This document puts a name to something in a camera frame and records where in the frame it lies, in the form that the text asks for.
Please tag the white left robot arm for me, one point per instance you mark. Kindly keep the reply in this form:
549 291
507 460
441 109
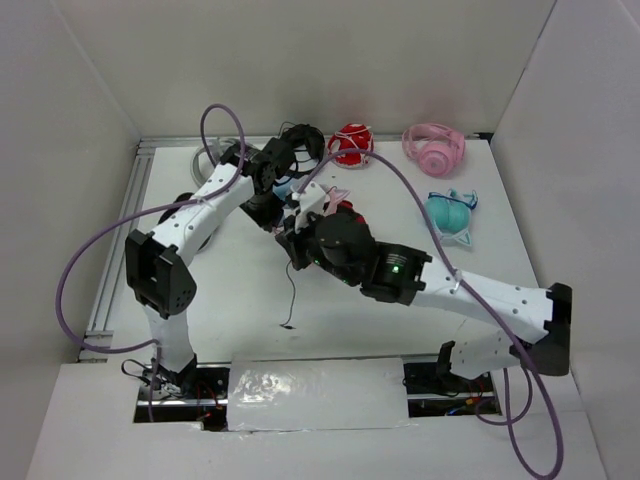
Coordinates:
157 262

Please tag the small black headphones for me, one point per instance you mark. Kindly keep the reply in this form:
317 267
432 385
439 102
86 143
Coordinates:
171 213

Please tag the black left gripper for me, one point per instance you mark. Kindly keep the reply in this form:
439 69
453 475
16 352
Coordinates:
270 217

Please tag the red white patterned headphones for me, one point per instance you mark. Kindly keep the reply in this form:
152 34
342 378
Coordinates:
348 145

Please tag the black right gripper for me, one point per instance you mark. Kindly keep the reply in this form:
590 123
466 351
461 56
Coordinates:
292 241

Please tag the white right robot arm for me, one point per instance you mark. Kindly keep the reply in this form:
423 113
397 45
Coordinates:
534 324

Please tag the blue pink cat headphones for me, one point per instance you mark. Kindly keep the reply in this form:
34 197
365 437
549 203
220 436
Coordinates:
333 195

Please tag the teal cat ear headphones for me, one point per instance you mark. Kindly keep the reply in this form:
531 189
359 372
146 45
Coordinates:
451 215

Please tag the red black headphones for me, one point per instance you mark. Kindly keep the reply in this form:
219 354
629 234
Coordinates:
352 212

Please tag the black headphones with cable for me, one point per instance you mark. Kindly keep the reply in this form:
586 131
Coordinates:
307 136

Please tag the white grey headphones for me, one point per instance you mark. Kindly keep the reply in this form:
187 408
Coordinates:
201 167

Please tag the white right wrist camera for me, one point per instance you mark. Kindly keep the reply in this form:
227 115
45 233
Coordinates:
303 202

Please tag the white taped panel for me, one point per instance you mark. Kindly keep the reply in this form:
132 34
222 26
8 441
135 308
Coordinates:
284 396

